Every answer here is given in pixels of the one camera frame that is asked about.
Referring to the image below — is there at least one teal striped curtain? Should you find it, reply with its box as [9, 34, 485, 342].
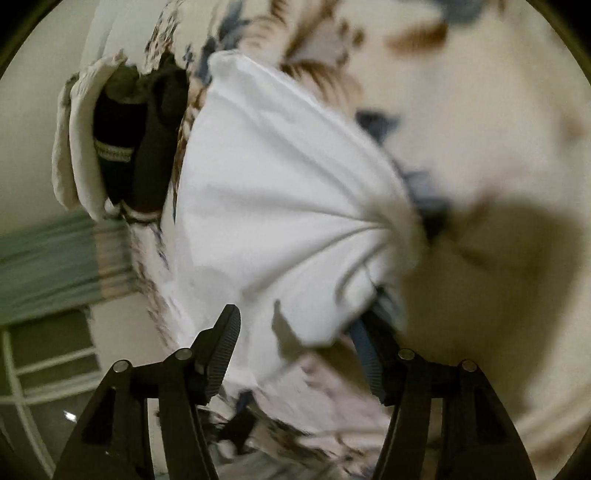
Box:
[0, 215, 139, 326]

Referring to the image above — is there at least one floral fleece blanket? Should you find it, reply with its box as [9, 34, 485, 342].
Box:
[88, 0, 591, 480]

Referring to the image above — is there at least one cream fleece garment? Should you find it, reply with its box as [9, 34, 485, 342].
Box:
[51, 51, 130, 222]

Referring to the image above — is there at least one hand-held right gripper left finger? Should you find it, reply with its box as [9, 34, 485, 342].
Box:
[52, 305, 242, 480]

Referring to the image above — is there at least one white window frame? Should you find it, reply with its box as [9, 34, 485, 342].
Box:
[0, 314, 100, 476]

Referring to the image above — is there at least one black garment with patterned band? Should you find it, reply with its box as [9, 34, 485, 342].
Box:
[92, 88, 148, 208]

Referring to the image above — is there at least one dark ribbed knit sweater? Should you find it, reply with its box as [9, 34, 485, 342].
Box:
[104, 53, 190, 222]

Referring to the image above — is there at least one white shirt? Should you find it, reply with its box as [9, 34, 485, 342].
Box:
[174, 50, 419, 391]

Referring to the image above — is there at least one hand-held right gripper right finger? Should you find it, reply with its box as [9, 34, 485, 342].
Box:
[350, 318, 537, 480]

